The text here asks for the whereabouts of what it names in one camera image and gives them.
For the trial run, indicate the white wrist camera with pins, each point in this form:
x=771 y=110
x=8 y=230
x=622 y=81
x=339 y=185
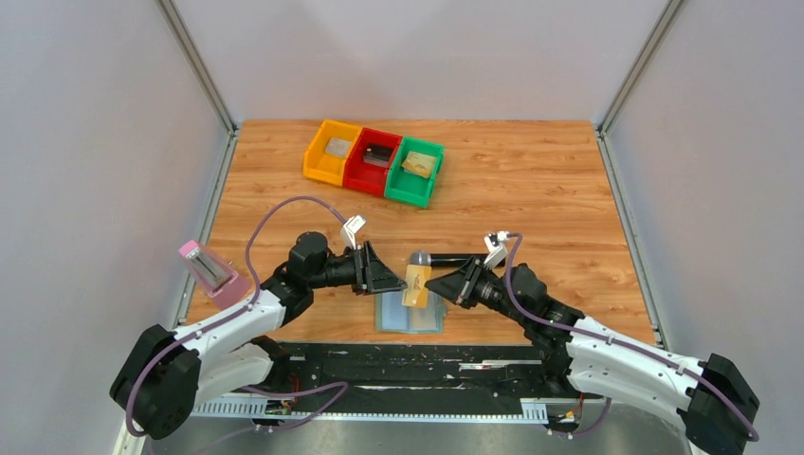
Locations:
x=495 y=243
x=349 y=230

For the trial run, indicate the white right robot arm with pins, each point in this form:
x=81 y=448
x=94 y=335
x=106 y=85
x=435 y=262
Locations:
x=709 y=400

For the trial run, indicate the pink metronome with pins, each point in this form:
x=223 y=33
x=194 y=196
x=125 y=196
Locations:
x=218 y=279

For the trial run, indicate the yellow plastic bin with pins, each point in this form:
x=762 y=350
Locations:
x=326 y=156

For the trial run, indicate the red plastic bin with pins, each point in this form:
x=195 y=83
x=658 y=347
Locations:
x=359 y=176

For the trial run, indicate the teal card holder wallet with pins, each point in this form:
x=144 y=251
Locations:
x=392 y=316

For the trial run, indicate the gold VIP card stack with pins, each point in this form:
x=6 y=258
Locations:
x=420 y=164

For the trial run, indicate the silver VIP card stack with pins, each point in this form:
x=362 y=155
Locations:
x=338 y=147

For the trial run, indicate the black VIP card stack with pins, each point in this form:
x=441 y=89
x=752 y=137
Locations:
x=378 y=155

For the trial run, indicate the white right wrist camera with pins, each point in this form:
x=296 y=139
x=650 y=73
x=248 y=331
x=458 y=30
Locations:
x=495 y=243

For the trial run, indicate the black handheld microphone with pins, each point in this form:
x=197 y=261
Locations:
x=442 y=260

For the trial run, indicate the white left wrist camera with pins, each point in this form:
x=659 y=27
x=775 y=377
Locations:
x=349 y=230

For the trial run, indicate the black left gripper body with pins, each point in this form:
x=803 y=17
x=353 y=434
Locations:
x=363 y=268

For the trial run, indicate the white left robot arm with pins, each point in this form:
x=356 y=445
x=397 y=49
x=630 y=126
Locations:
x=169 y=373

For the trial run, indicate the green plastic bin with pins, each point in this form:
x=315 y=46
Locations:
x=409 y=188

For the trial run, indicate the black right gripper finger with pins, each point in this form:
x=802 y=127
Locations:
x=455 y=294
x=468 y=273

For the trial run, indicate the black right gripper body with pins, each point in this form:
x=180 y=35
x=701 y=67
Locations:
x=471 y=285

